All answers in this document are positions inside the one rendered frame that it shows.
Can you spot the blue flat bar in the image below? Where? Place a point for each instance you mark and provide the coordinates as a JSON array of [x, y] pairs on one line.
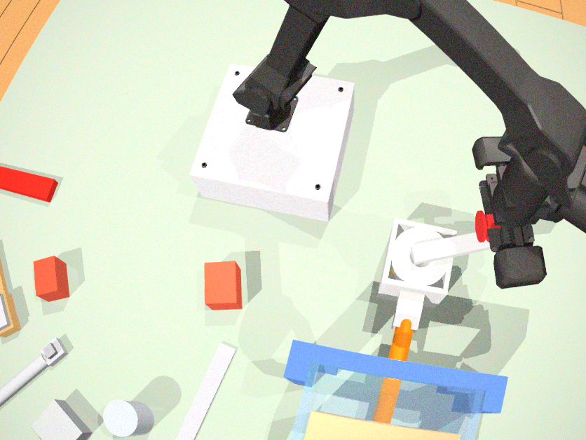
[[397, 368]]

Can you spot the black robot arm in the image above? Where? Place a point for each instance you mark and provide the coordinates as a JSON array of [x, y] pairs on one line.
[[545, 126]]

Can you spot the red-orange box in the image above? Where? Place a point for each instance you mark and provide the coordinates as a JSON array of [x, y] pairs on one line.
[[51, 279], [223, 286]]

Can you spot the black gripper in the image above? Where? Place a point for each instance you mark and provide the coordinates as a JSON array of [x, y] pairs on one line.
[[517, 262]]

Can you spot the white cylinder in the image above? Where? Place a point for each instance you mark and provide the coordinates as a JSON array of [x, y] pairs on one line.
[[128, 418]]

